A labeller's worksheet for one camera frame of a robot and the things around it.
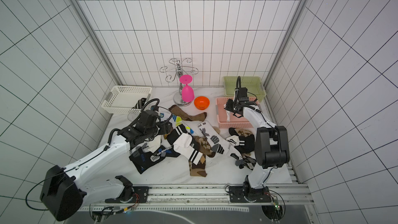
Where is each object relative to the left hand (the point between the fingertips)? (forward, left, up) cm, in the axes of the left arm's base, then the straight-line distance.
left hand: (165, 128), depth 82 cm
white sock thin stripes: (-6, +9, -11) cm, 15 cm away
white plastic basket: (+30, +38, -11) cm, 50 cm away
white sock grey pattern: (-6, -30, -9) cm, 31 cm away
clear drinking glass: (+13, +25, -9) cm, 30 cm away
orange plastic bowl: (+25, -20, -10) cm, 34 cm away
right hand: (+19, -38, -1) cm, 43 cm away
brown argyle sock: (-7, -21, -10) cm, 24 cm away
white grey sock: (+10, -36, -1) cm, 37 cm away
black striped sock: (+22, +22, -8) cm, 33 cm away
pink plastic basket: (+7, -41, -6) cm, 42 cm away
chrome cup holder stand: (+31, -7, +16) cm, 36 cm away
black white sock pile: (-2, -44, -9) cm, 45 cm away
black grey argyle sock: (-14, -45, -11) cm, 49 cm away
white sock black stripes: (-8, -9, -8) cm, 15 cm away
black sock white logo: (-15, +11, -9) cm, 21 cm away
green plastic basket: (+46, -61, -11) cm, 77 cm away
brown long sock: (+15, -8, -11) cm, 20 cm away
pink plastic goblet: (+19, -11, +7) cm, 24 cm away
